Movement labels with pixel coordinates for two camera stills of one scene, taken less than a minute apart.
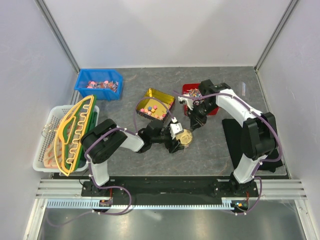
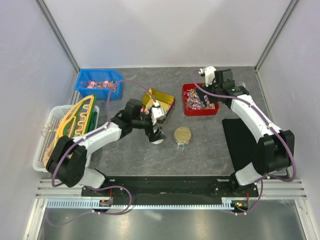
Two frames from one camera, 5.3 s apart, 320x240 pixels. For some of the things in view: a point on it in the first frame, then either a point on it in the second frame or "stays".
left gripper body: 168,140 to 149,131
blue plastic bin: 105,84 stays
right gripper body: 199,114 to 212,98
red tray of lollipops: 194,89 stays
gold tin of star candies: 156,105 stays
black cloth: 232,129 stays
